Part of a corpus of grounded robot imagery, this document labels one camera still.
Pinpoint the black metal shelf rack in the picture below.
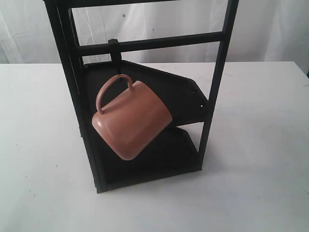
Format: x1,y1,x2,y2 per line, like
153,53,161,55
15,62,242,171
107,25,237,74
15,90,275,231
45,0,239,193

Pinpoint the pink ceramic mug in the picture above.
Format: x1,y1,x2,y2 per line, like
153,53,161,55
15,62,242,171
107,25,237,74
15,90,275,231
92,74,172,160

